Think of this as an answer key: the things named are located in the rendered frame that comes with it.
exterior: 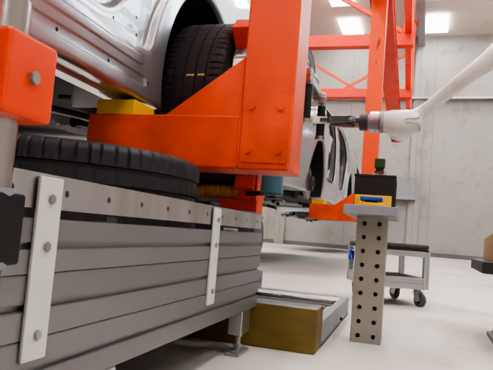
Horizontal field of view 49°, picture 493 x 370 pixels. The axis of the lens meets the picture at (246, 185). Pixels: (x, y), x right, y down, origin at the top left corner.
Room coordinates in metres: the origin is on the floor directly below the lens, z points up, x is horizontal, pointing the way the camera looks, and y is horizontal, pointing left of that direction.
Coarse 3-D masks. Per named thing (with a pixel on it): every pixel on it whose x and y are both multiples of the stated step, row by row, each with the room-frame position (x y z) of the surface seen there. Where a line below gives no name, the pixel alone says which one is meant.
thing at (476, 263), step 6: (474, 258) 2.23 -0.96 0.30; (474, 264) 2.15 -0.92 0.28; (480, 264) 1.91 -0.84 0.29; (486, 264) 1.83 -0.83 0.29; (492, 264) 1.82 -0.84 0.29; (480, 270) 1.90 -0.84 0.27; (486, 270) 1.83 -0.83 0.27; (492, 270) 1.82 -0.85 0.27; (492, 330) 2.19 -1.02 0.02; (492, 336) 2.08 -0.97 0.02; (492, 342) 2.02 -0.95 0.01
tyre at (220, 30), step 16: (192, 32) 2.03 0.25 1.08; (208, 32) 2.02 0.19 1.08; (224, 32) 1.98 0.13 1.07; (176, 48) 1.98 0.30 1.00; (192, 48) 1.96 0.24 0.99; (208, 48) 1.94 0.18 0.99; (224, 48) 1.94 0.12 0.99; (176, 64) 1.96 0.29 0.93; (192, 64) 1.93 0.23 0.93; (208, 64) 1.92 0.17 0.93; (224, 64) 1.93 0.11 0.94; (176, 80) 1.94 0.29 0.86; (192, 80) 1.92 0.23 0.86; (208, 80) 1.91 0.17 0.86; (176, 96) 1.94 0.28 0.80; (208, 176) 2.14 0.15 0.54; (224, 176) 2.10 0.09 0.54
